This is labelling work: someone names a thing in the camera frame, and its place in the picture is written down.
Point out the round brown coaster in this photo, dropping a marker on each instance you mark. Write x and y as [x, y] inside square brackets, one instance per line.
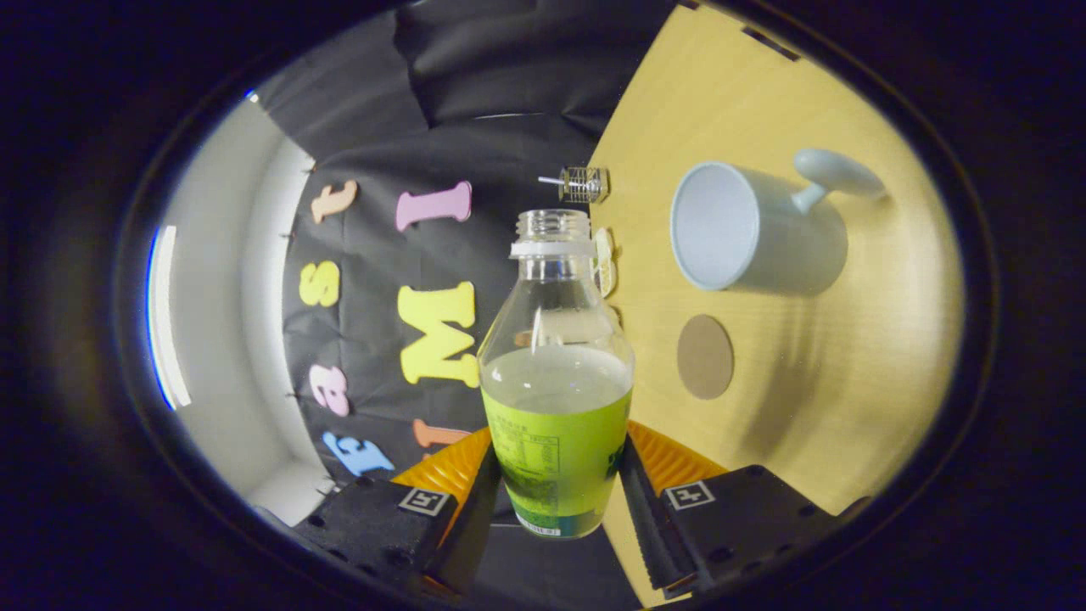
[705, 356]

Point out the black backdrop cloth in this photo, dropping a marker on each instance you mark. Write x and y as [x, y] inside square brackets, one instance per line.
[373, 348]

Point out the wooden table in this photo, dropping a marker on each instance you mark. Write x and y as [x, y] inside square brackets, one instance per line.
[806, 382]

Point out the pale grey cup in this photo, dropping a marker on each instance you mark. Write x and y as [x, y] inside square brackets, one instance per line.
[764, 246]

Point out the white divided tray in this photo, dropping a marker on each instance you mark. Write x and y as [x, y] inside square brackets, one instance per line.
[605, 263]

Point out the clear juice bottle green label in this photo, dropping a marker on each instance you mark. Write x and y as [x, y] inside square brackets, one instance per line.
[556, 441]

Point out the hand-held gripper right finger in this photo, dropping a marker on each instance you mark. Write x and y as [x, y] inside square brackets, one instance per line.
[649, 530]

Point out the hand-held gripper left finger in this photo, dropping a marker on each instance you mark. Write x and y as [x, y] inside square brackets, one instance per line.
[471, 526]

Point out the long ceiling light panel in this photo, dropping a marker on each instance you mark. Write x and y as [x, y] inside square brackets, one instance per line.
[165, 322]

